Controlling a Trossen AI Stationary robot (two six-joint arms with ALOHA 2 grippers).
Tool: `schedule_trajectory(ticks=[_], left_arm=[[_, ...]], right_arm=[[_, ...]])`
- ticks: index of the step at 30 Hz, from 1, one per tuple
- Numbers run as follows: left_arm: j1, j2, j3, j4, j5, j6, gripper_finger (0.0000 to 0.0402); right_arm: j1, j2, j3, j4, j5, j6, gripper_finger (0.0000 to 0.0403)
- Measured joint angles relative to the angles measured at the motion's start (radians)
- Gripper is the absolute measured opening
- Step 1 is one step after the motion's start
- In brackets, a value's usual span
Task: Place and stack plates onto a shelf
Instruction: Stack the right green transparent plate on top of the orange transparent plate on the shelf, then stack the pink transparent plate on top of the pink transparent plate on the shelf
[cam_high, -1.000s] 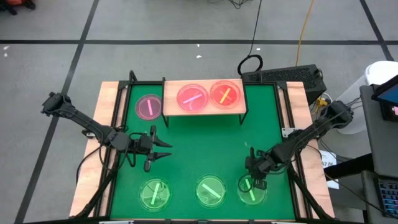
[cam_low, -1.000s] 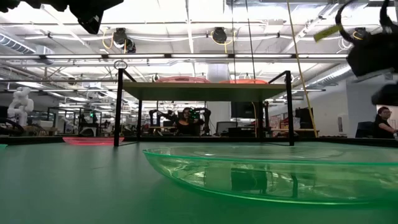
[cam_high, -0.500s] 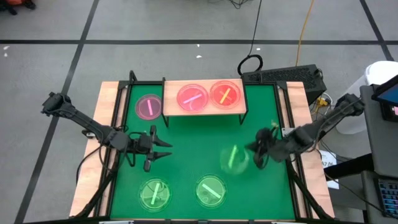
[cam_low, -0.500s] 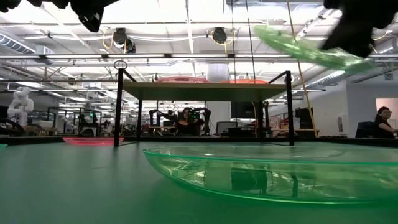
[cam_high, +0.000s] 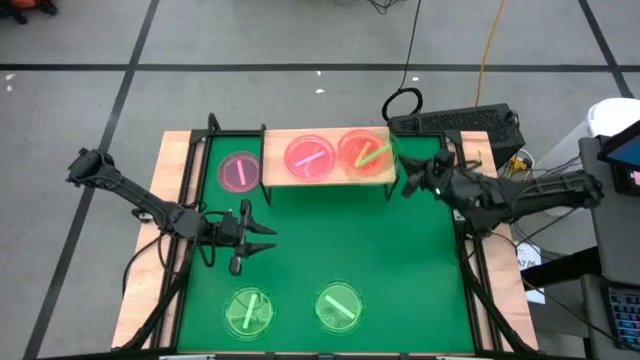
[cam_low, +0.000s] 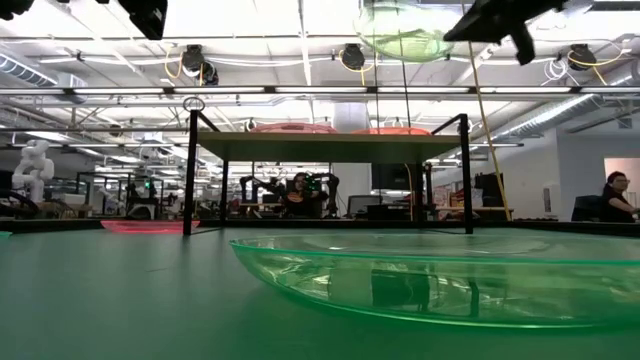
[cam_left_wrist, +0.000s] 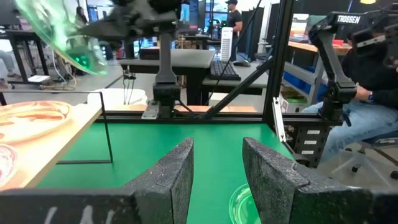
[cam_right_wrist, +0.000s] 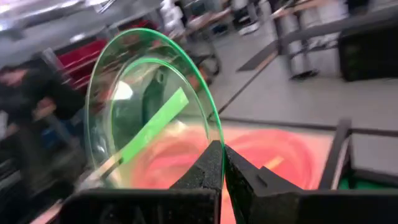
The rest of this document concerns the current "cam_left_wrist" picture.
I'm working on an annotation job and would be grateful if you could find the wooden top workbench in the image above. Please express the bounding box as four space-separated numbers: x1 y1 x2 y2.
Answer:
283 40 353 107

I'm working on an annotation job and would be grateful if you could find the white flat box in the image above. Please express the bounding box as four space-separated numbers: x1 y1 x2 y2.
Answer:
27 74 52 85

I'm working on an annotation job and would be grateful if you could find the small black desktop box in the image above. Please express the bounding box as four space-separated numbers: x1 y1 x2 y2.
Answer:
139 47 161 61

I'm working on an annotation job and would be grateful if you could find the grey computer desk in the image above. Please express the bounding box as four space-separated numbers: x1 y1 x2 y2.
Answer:
119 48 274 106

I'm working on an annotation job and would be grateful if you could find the blue storage bin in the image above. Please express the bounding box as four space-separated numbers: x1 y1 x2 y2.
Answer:
282 65 325 95

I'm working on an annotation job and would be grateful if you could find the office chair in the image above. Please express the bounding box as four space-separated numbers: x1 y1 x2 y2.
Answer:
331 130 398 188

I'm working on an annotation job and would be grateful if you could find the transparent green plate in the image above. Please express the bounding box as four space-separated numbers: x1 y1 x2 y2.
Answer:
14 0 109 76
228 182 262 224

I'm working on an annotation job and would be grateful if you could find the silver metal bracket strip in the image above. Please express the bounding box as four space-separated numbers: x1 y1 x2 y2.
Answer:
272 96 287 143

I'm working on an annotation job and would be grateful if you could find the brown cardboard sheet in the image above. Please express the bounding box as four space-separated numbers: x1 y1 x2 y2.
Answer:
174 105 259 114

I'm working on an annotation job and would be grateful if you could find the black keyboard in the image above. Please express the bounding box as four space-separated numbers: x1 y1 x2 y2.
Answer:
210 60 242 82

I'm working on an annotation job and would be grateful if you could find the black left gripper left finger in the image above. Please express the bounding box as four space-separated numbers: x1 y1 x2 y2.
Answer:
0 138 195 224

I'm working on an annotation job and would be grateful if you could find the black work table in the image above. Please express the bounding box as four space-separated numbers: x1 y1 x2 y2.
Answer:
0 29 51 85

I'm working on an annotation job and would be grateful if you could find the white tower air purifier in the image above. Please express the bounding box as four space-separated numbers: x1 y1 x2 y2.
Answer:
220 26 234 62

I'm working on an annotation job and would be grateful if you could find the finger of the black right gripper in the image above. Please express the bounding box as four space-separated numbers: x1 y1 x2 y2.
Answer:
79 21 131 42

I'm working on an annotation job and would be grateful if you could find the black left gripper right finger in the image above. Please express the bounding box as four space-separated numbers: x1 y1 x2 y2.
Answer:
242 137 398 224

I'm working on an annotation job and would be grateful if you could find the person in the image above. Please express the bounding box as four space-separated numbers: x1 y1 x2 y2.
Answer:
74 6 90 29
222 0 244 62
301 46 398 163

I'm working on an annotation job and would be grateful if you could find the black aluminium rig frame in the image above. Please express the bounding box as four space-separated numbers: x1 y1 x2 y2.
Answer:
96 0 343 127

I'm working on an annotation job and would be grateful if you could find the black electronics box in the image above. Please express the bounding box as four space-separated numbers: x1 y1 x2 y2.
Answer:
285 124 328 169

